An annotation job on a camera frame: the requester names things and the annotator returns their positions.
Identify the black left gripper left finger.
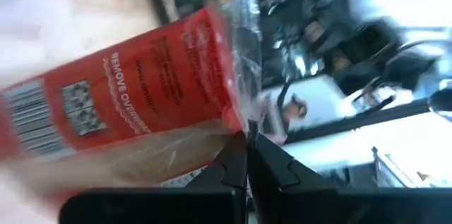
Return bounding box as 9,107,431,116
59,131,248,224

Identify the red box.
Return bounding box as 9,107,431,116
0,0,264,200

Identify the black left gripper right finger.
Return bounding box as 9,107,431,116
248,133,452,224

